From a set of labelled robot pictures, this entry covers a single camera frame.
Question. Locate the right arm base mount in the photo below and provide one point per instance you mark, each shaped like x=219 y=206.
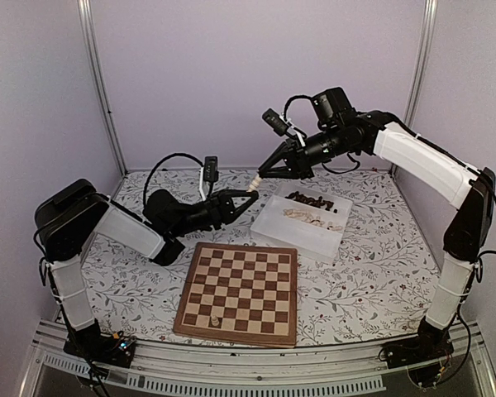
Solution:
x=430 y=350

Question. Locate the floral patterned table mat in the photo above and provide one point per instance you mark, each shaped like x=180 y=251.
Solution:
x=380 y=284

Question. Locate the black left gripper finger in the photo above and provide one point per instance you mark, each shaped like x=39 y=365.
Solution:
x=233 y=213
x=240 y=198

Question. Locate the pile of dark chess pieces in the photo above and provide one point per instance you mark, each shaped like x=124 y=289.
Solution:
x=316 y=202

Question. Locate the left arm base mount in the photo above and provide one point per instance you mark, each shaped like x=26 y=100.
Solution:
x=117 y=349

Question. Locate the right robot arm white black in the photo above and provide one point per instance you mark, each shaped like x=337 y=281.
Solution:
x=468 y=190

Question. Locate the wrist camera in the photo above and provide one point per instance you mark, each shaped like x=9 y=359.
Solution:
x=282 y=126
x=208 y=176

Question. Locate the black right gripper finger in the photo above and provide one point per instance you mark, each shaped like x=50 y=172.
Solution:
x=277 y=162
x=277 y=173

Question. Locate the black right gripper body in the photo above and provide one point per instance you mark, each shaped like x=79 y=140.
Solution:
x=304 y=165

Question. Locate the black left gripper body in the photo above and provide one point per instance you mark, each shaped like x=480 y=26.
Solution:
x=216 y=217

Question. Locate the light chess piece rook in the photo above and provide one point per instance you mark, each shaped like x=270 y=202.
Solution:
x=215 y=321

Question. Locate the left aluminium frame post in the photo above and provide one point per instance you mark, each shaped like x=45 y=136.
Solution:
x=89 y=37

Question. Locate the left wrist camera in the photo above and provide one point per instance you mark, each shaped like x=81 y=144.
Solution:
x=208 y=176

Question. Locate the front aluminium rail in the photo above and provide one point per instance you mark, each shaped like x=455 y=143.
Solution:
x=170 y=369

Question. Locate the white plastic divided tray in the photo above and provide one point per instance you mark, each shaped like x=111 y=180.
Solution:
x=273 y=228

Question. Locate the wooden chess board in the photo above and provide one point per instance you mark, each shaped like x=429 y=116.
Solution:
x=252 y=289

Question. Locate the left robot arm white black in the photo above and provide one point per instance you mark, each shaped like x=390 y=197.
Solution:
x=66 y=221

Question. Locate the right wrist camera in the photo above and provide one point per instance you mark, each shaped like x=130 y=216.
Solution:
x=282 y=126

